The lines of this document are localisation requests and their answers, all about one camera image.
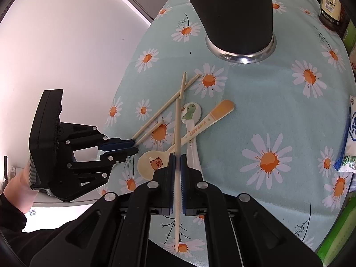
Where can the daisy print tablecloth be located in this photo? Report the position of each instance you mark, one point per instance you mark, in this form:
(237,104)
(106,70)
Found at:
(250,103)

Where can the blue white salt bag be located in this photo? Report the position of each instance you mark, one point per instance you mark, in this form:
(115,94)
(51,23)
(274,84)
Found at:
(349,144)

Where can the row of condiment bottles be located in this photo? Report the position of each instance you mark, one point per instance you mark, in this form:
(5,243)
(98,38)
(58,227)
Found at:
(331,8)

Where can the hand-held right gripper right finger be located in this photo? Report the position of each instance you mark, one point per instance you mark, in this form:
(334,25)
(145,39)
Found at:
(183,178)

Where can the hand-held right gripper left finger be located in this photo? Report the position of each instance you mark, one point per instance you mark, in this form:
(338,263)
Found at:
(172,178)

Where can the person's left forearm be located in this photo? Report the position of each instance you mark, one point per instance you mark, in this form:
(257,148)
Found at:
(16,189)

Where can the wooden chopstick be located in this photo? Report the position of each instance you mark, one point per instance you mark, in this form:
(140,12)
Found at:
(167,107)
(177,128)
(153,133)
(182,86)

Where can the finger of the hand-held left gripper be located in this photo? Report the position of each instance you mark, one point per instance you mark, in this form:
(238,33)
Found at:
(122,153)
(116,144)

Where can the capybara print ceramic spoon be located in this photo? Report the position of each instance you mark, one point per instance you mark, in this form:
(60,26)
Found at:
(211,116)

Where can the dinosaur print ceramic spoon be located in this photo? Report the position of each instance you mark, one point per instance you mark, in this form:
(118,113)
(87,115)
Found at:
(189,111)

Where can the green sugar bag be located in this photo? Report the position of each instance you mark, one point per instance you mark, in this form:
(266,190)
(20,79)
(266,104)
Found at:
(339,236)

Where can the black cylindrical utensil holder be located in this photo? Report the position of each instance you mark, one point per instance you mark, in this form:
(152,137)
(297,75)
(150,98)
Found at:
(236,14)

